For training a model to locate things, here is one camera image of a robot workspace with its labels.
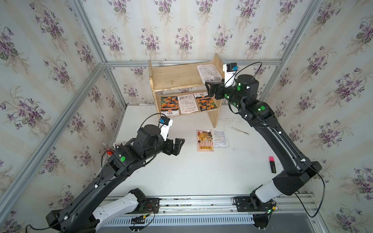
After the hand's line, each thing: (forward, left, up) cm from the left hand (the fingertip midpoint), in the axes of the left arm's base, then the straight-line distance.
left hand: (178, 139), depth 63 cm
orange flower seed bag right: (+34, -16, -10) cm, 39 cm away
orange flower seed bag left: (+31, +7, -10) cm, 33 cm away
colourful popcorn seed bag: (+17, -17, -30) cm, 39 cm away
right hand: (+21, -17, +16) cm, 31 cm away
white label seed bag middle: (+32, -5, -10) cm, 34 cm away
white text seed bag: (+18, -28, -30) cm, 45 cm away
